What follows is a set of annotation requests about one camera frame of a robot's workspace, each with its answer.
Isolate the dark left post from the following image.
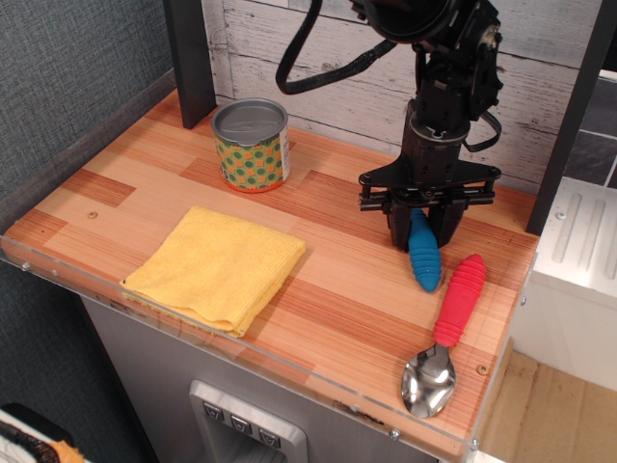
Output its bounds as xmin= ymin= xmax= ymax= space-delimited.
xmin=162 ymin=0 xmax=216 ymax=129

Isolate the green orange dotted can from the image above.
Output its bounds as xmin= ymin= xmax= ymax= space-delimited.
xmin=211 ymin=97 xmax=290 ymax=194

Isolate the red handled spoon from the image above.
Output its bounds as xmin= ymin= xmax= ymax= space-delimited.
xmin=401 ymin=254 xmax=487 ymax=419

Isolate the yellow folded cloth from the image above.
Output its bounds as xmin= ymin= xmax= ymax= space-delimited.
xmin=121 ymin=206 xmax=307 ymax=338

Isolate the dark right post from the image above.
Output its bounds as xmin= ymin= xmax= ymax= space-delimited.
xmin=525 ymin=0 xmax=616 ymax=235

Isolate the dark post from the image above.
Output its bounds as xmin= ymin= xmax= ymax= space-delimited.
xmin=162 ymin=0 xmax=216 ymax=129
xmin=525 ymin=0 xmax=616 ymax=235

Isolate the orange black object corner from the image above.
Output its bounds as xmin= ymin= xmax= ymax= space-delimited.
xmin=1 ymin=403 xmax=88 ymax=462

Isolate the clear acrylic edge guard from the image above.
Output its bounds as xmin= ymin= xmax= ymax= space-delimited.
xmin=1 ymin=236 xmax=478 ymax=462

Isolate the silver dispenser panel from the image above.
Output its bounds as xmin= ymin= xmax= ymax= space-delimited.
xmin=189 ymin=380 xmax=309 ymax=462

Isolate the grey toy fridge front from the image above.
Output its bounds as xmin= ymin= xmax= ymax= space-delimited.
xmin=79 ymin=294 xmax=435 ymax=463

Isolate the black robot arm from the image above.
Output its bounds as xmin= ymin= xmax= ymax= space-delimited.
xmin=353 ymin=1 xmax=503 ymax=250

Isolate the blue handled fork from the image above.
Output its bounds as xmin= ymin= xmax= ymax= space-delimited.
xmin=408 ymin=208 xmax=442 ymax=292

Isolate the white toy sink unit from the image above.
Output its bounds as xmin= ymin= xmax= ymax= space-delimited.
xmin=508 ymin=69 xmax=617 ymax=392

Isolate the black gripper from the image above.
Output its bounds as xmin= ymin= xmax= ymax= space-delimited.
xmin=359 ymin=115 xmax=500 ymax=252

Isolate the black braided cable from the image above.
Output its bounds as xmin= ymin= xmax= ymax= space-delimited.
xmin=275 ymin=0 xmax=399 ymax=96

